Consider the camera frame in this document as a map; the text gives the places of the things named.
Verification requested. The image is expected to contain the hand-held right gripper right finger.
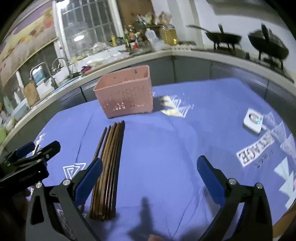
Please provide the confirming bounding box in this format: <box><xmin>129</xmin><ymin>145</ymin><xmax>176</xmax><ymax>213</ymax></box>
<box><xmin>196</xmin><ymin>155</ymin><xmax>273</xmax><ymax>241</ymax></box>

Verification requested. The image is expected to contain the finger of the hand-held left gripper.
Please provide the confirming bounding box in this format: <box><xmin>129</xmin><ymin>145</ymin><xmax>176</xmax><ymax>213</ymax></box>
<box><xmin>3</xmin><ymin>142</ymin><xmax>36</xmax><ymax>163</ymax></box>
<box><xmin>14</xmin><ymin>140</ymin><xmax>61</xmax><ymax>167</ymax></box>

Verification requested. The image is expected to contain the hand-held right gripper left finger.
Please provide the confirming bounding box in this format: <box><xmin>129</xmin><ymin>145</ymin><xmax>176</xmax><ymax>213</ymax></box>
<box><xmin>25</xmin><ymin>158</ymin><xmax>103</xmax><ymax>241</ymax></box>

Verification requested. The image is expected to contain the bundle of wooden chopsticks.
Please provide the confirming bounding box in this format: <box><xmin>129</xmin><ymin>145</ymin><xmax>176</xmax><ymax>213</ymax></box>
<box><xmin>89</xmin><ymin>120</ymin><xmax>126</xmax><ymax>221</ymax></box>

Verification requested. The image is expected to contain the pink perforated plastic basket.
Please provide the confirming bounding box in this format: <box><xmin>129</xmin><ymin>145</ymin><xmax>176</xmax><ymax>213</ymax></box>
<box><xmin>93</xmin><ymin>65</ymin><xmax>154</xmax><ymax>119</ymax></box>

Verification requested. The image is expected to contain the blue printed cloth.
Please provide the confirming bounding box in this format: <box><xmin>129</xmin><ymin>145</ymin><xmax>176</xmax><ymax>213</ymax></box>
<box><xmin>5</xmin><ymin>77</ymin><xmax>296</xmax><ymax>241</ymax></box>

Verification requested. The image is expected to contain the wooden cutting board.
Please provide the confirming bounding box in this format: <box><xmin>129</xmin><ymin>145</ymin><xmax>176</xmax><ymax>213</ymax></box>
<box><xmin>23</xmin><ymin>81</ymin><xmax>40</xmax><ymax>107</ymax></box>

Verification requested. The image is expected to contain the angular metal faucet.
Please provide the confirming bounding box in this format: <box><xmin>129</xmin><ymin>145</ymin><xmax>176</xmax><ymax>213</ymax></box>
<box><xmin>30</xmin><ymin>62</ymin><xmax>57</xmax><ymax>90</ymax></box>

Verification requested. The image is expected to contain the white square device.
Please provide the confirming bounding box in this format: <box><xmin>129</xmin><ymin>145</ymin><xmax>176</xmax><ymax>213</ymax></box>
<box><xmin>243</xmin><ymin>108</ymin><xmax>264</xmax><ymax>134</ymax></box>

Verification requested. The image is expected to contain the white sink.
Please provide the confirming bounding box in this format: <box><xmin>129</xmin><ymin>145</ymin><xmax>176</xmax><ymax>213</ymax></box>
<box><xmin>36</xmin><ymin>67</ymin><xmax>72</xmax><ymax>98</ymax></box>

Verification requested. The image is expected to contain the blue label box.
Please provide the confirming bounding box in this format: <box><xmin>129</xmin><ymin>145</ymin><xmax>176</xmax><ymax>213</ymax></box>
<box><xmin>32</xmin><ymin>65</ymin><xmax>45</xmax><ymax>82</ymax></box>

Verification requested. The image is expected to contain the curved metal faucet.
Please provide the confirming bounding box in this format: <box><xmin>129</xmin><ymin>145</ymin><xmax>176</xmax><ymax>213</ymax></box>
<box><xmin>51</xmin><ymin>57</ymin><xmax>72</xmax><ymax>77</ymax></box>

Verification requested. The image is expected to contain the grey kitchen counter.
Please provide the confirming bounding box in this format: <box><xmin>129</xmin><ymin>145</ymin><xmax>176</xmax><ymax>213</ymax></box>
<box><xmin>0</xmin><ymin>45</ymin><xmax>296</xmax><ymax>153</ymax></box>

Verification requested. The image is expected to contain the barred window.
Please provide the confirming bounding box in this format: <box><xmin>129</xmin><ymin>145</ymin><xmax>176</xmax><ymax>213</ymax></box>
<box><xmin>53</xmin><ymin>0</ymin><xmax>125</xmax><ymax>61</ymax></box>

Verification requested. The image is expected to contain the group of condiment bottles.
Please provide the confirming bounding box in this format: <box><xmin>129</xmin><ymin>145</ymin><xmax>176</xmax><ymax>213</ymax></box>
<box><xmin>110</xmin><ymin>25</ymin><xmax>139</xmax><ymax>50</ymax></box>

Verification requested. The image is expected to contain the black wok with lid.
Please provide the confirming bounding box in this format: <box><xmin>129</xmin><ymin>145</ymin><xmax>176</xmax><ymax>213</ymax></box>
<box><xmin>247</xmin><ymin>23</ymin><xmax>290</xmax><ymax>70</ymax></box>

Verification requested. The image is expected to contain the yellow cooking oil bottle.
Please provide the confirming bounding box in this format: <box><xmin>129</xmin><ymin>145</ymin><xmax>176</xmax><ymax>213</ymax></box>
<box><xmin>159</xmin><ymin>24</ymin><xmax>178</xmax><ymax>45</ymax></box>

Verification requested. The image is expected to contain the white plastic jug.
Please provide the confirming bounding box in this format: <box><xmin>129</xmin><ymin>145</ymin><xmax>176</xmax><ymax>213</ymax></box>
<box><xmin>144</xmin><ymin>29</ymin><xmax>160</xmax><ymax>44</ymax></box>

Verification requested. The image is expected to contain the brown wooden door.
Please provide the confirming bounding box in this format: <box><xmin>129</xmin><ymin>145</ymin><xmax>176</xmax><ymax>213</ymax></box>
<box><xmin>116</xmin><ymin>0</ymin><xmax>154</xmax><ymax>26</ymax></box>

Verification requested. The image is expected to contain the pile of food packets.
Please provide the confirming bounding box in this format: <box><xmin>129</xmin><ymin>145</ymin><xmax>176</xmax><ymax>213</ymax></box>
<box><xmin>132</xmin><ymin>11</ymin><xmax>173</xmax><ymax>26</ymax></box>

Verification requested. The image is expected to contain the colourful wall poster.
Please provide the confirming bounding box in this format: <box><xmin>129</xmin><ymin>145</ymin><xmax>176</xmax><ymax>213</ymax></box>
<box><xmin>0</xmin><ymin>0</ymin><xmax>58</xmax><ymax>86</ymax></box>

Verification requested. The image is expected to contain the black wok with long handle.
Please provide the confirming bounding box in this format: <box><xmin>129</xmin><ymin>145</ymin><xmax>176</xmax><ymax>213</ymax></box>
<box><xmin>186</xmin><ymin>24</ymin><xmax>243</xmax><ymax>50</ymax></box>

